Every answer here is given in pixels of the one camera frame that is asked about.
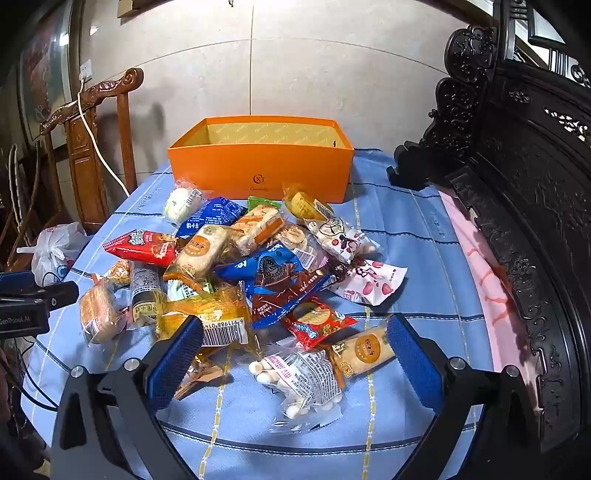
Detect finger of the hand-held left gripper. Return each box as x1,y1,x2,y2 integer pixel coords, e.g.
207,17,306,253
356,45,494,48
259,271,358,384
44,281,80,308

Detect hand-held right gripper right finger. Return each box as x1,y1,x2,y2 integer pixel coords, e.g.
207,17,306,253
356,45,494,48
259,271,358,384
385,314,543,480

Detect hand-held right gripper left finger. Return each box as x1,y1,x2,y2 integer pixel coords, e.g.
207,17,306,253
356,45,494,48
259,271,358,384
48,315,206,480

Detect orange patterned snack packet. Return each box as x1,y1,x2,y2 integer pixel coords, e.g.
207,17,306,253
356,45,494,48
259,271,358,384
92,259,132,289

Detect red biscuit packet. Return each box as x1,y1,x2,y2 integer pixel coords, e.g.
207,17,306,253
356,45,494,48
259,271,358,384
281,298,358,350

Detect orange cardboard box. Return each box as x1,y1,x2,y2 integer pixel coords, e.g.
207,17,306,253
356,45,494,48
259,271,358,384
167,116,355,204

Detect gold candy wrapper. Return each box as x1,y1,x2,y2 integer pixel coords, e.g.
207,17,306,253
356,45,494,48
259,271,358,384
173,344,232,400

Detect white plastic bag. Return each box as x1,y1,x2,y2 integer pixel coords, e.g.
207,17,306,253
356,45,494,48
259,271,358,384
17,222,88,287

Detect rice cracker packet orange label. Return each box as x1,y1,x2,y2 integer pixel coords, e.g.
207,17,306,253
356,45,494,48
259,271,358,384
323,323,398,377
164,224,232,282

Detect yellow clear snack packet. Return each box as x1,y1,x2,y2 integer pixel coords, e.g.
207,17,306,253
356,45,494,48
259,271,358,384
154,286,259,356

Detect light green snack packet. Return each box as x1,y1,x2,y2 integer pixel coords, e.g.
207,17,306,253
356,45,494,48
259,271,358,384
167,276,215,301

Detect dark tube snack packet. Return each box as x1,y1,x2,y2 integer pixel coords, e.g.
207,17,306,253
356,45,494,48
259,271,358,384
128,261,169,326

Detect red snack packet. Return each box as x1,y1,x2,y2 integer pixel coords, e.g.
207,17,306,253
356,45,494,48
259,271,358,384
102,228,178,268

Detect white packet pink hearts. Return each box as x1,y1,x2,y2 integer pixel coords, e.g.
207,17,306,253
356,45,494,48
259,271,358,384
330,258,409,306

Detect brown wooden furniture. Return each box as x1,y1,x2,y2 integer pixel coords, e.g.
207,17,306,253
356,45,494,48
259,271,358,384
0,143,63,273

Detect blue checked tablecloth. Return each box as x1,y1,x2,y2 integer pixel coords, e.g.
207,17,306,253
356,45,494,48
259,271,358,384
21,148,497,480

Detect pink cloth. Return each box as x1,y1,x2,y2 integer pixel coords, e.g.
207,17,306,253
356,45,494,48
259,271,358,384
436,189,543,411

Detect clear white candy packet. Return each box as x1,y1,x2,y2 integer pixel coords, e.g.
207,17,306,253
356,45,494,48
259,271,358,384
248,348,345,435

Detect blue brown chocolate packet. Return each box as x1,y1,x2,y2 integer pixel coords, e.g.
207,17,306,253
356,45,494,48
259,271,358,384
215,242,338,328

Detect carved wooden chair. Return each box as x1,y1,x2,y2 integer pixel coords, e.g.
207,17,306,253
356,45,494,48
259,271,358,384
39,68,145,234

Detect white packet pink print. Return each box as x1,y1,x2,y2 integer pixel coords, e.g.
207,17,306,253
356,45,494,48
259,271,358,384
307,217,384,266

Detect round white pastry packet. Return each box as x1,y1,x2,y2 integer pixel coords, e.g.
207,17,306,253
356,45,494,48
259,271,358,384
163,178,204,227

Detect blue snack packet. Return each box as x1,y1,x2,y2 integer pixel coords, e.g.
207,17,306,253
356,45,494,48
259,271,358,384
175,196,247,238

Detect orange white biscuit packet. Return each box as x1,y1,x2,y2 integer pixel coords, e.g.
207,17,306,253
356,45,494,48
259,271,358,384
228,205,284,257

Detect clear round cracker packet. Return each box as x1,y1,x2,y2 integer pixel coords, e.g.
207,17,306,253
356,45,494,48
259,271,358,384
277,224,331,273

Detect yellow cake packet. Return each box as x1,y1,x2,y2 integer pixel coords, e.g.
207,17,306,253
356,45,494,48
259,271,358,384
283,185,335,222

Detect framed painting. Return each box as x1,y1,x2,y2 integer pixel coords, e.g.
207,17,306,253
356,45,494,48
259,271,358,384
16,0,79,144

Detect dark carved wooden furniture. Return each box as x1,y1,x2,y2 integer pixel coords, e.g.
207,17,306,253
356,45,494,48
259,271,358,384
387,0,591,455

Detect black cable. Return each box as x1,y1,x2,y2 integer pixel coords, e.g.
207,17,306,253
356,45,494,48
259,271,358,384
14,337,61,411

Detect white power cable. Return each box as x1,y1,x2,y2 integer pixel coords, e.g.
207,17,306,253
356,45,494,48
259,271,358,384
76,76,131,197

